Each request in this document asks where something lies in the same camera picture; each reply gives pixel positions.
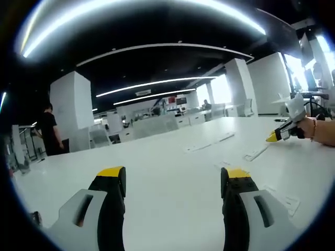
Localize dark object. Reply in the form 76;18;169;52
28;211;43;229

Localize person's right hand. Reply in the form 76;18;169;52
297;117;315;141

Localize white socket holder cover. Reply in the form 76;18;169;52
262;184;301;217
243;144;270;162

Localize white square pillar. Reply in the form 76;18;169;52
49;71;95;153
224;58;259;118

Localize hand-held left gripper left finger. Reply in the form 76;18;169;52
51;165;127;251

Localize white drawer cabinet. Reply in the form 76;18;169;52
177;114;207;128

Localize white mesh office chair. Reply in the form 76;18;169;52
210;103;226;120
242;98;255;118
88;129;111;149

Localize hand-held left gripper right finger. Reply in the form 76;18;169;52
220;167;297;251

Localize dark computer monitor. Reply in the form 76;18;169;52
305;67;317;90

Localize white mesh desk screen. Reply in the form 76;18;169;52
132;115;179;140

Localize thin wrist bracelet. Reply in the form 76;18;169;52
310;118;317;143

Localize white tall cabinet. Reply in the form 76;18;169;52
106;113;122;136

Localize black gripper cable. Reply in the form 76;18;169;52
303;100;331;121

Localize white side desk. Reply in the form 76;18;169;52
271;97;295;117

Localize long white socket holder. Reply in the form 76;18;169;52
183;132;236;153

